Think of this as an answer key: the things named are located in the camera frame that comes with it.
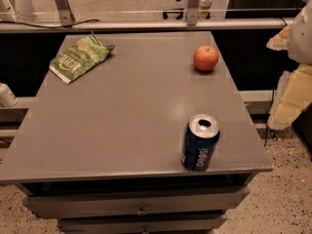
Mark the grey lower drawer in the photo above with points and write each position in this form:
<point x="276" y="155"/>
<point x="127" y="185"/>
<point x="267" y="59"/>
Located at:
<point x="141" y="224"/>

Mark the blue pepsi can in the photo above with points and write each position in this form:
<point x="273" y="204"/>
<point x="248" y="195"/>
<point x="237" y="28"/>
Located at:
<point x="201" y="135"/>

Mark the white cylinder at left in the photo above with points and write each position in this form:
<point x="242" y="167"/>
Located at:
<point x="7" y="97"/>

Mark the metal frame rail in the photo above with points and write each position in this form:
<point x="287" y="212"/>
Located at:
<point x="144" y="26"/>

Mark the grey drawer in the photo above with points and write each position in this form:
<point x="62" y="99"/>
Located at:
<point x="141" y="224"/>
<point x="138" y="202"/>

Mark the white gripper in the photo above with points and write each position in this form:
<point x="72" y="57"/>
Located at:
<point x="301" y="36"/>

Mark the green jalapeno chip bag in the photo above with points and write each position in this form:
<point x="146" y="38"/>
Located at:
<point x="80" y="58"/>

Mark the grey upper drawer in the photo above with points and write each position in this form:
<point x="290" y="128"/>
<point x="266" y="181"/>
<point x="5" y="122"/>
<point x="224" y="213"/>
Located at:
<point x="138" y="202"/>

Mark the red apple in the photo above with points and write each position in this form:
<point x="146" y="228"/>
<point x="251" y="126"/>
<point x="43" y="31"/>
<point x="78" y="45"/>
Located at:
<point x="205" y="58"/>

